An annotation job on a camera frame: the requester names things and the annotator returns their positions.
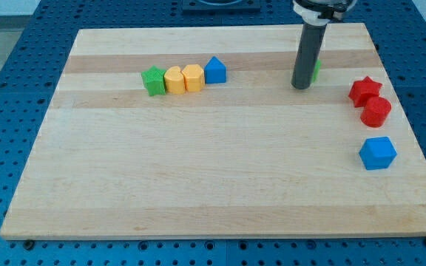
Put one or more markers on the green circle block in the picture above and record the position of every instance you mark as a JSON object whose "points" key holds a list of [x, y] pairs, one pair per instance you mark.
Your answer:
{"points": [[316, 71]]}

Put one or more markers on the red cylinder block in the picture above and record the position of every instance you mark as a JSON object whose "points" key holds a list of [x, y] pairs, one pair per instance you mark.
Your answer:
{"points": [[376, 111]]}

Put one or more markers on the wooden board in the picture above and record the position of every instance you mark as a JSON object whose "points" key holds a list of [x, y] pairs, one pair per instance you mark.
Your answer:
{"points": [[248, 158]]}

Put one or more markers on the yellow heart block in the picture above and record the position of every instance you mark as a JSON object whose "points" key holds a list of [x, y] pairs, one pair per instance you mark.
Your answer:
{"points": [[174, 81]]}

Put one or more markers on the blue triangle block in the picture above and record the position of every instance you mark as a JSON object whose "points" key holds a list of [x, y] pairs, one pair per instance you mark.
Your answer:
{"points": [[215, 71]]}

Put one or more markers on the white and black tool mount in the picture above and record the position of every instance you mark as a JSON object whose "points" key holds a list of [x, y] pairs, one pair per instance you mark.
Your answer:
{"points": [[321, 12]]}

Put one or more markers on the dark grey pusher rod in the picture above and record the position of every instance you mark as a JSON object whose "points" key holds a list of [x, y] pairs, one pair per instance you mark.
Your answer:
{"points": [[307, 55]]}

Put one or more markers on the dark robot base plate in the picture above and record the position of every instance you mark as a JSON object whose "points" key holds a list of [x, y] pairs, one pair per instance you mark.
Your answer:
{"points": [[201, 6]]}

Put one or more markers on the red star block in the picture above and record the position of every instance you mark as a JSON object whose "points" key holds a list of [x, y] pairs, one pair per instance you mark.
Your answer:
{"points": [[364, 89]]}

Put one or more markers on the blue cube block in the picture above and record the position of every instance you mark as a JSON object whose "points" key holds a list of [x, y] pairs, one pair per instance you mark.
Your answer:
{"points": [[377, 153]]}

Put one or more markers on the green star block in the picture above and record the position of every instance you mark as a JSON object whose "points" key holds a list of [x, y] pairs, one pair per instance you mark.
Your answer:
{"points": [[153, 81]]}

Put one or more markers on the yellow hexagon block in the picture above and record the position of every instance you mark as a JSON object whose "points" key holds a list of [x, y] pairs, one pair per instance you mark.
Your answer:
{"points": [[194, 77]]}

